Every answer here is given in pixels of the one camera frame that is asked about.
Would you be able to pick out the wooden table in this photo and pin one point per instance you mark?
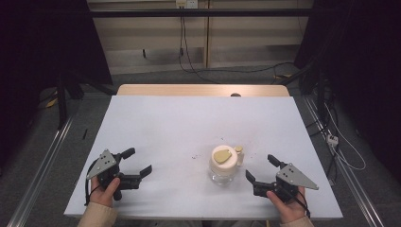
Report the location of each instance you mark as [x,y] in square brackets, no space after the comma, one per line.
[189,90]

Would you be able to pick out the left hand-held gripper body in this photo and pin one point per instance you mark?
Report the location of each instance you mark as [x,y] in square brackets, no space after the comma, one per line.
[104,164]

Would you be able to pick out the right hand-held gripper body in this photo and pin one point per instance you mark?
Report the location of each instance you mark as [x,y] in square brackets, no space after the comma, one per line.
[294,178]

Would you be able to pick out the black metal stand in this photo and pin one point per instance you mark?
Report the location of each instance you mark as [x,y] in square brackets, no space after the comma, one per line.
[61,104]

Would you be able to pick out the black horizontal bar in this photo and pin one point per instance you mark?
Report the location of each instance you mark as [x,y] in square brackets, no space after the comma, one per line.
[201,13]

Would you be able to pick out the black curtain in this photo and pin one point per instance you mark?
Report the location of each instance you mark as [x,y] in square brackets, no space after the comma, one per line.
[362,63]
[44,41]

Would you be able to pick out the white wall socket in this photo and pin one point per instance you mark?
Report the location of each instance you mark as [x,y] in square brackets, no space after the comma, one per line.
[186,3]

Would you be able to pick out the wooden wall post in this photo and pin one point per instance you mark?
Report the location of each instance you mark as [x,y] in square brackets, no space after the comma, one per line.
[207,34]

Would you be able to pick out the white board table cover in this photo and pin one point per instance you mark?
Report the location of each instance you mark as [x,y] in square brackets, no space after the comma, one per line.
[176,126]

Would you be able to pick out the glass jar with cream lid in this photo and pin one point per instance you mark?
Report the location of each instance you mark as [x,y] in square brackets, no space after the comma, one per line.
[224,164]

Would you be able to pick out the person's left hand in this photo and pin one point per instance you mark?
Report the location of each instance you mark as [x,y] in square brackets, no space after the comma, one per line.
[102,195]

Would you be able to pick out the person's right hand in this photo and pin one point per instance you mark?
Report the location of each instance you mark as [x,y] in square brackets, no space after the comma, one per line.
[291,209]

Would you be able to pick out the metal floor rail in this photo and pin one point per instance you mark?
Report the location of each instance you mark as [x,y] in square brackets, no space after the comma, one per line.
[41,170]
[346,176]

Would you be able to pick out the small black stick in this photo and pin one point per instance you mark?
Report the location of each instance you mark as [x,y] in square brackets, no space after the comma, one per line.
[84,134]

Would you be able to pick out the yellow tape piece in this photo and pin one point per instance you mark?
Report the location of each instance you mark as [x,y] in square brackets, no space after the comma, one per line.
[51,102]

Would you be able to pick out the white power strip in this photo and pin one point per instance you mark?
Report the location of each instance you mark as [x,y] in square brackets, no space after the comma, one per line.
[332,140]

